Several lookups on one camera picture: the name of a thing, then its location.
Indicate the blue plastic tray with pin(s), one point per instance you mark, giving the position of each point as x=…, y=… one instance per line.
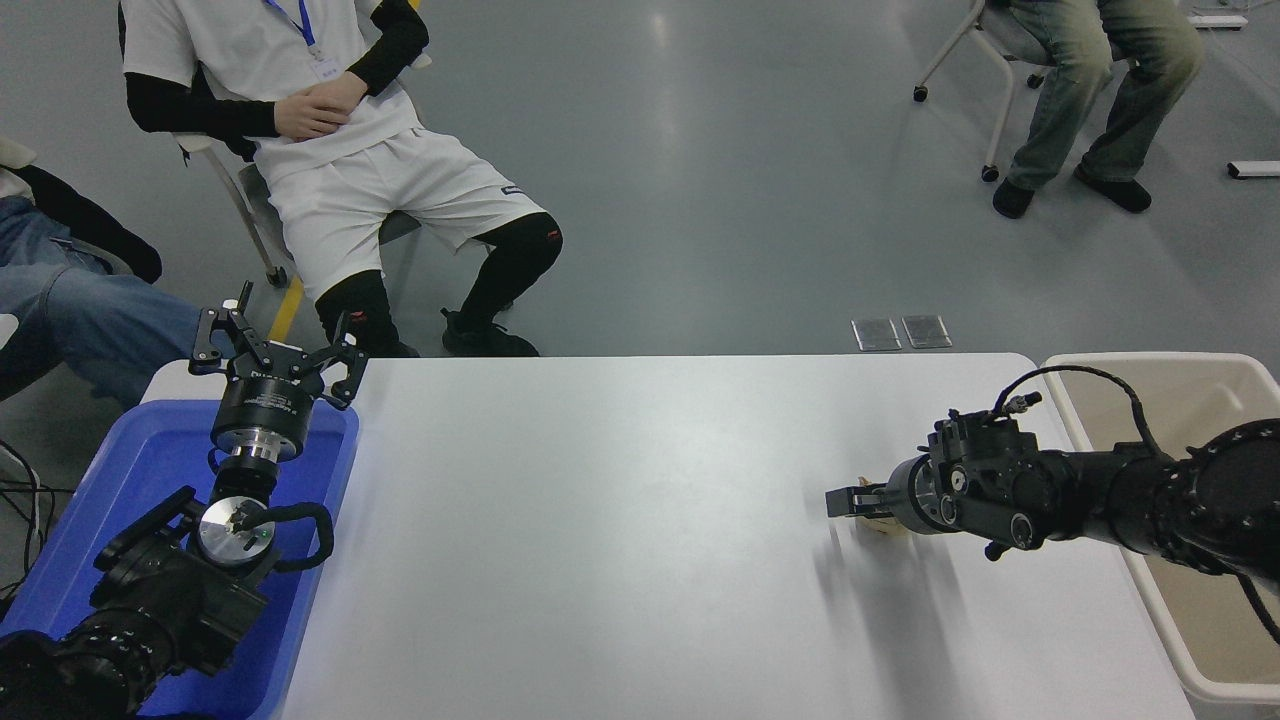
x=140, y=460

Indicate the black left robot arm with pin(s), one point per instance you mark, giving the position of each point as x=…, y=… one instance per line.
x=170, y=600

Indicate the metal floor plate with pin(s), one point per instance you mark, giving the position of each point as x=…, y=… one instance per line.
x=927, y=331
x=877, y=335

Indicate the tan paper ball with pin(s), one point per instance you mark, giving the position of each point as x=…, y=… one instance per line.
x=885, y=526

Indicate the person's left hand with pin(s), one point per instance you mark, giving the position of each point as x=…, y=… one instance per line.
x=345, y=92

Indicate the white floor strip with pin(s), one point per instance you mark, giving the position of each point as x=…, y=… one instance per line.
x=1255, y=170
x=1218, y=20

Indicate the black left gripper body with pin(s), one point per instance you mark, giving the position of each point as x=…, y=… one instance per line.
x=265, y=400

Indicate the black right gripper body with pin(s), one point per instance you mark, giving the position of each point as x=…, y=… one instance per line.
x=915, y=495

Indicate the person's right hand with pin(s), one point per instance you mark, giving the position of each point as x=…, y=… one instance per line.
x=310, y=122

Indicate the large pale bin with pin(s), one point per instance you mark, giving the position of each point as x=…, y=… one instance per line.
x=1220, y=390

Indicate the person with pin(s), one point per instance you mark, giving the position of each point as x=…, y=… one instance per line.
x=350, y=200
x=90, y=310
x=1070, y=60

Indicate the white frame chair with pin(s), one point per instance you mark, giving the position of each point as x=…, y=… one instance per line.
x=1005, y=35
x=255, y=215

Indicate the person's left forearm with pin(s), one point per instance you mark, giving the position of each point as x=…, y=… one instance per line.
x=395, y=45

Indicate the white id badge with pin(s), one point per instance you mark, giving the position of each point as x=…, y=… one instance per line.
x=324, y=70

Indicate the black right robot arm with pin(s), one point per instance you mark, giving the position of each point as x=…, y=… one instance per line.
x=1100, y=495

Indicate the person's right forearm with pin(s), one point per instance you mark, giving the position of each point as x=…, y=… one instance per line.
x=200, y=112

